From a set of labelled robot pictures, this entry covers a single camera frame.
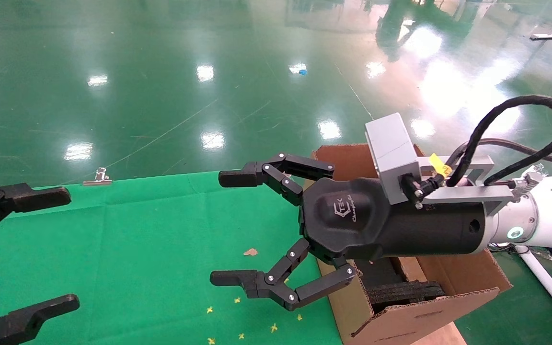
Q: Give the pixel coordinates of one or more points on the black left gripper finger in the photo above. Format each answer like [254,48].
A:
[22,321]
[31,197]

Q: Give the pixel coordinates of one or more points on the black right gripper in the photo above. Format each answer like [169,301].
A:
[352,225]

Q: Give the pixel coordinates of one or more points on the small cardboard scrap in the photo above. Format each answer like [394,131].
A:
[250,252]

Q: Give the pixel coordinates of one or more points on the large open cardboard carton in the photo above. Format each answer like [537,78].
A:
[424,321]

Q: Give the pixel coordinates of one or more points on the silver binder clip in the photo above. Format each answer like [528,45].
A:
[97,178]

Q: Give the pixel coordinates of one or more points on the green table cloth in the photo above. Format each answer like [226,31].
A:
[137,249]

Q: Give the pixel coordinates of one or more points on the black foam block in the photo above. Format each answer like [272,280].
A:
[400,292]

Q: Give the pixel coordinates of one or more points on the white bar on floor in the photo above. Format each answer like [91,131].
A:
[547,36]

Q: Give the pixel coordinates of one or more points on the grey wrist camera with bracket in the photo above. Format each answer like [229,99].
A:
[391,148]

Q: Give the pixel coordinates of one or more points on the white metal frame leg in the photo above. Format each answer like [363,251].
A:
[544,279]

